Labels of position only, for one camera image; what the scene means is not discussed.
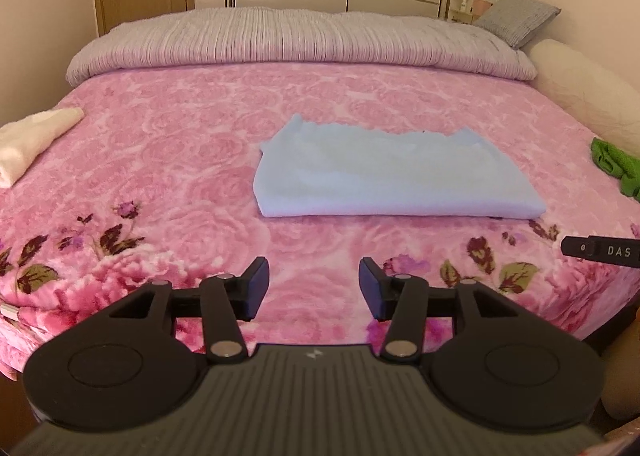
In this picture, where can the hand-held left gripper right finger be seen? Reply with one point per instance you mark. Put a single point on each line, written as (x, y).
(372, 292)

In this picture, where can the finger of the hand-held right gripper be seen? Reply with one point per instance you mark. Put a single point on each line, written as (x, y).
(576, 248)

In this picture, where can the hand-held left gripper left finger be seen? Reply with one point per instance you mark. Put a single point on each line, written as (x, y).
(258, 286)

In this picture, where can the light blue t-shirt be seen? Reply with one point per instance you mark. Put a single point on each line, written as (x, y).
(390, 175)

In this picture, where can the green cloth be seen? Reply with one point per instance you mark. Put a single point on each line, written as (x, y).
(617, 163)

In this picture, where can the pink floral blanket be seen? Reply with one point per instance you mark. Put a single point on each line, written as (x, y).
(190, 145)

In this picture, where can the cream bolster pillow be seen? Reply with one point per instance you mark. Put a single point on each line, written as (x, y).
(585, 85)

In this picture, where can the grey pillow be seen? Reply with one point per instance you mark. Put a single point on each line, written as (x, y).
(517, 18)

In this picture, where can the grey striped duvet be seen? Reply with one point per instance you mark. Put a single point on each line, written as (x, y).
(280, 38)

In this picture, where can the pink box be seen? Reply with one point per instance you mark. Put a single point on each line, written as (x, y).
(481, 6)

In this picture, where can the cream folded cloth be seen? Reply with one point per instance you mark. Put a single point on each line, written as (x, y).
(30, 140)

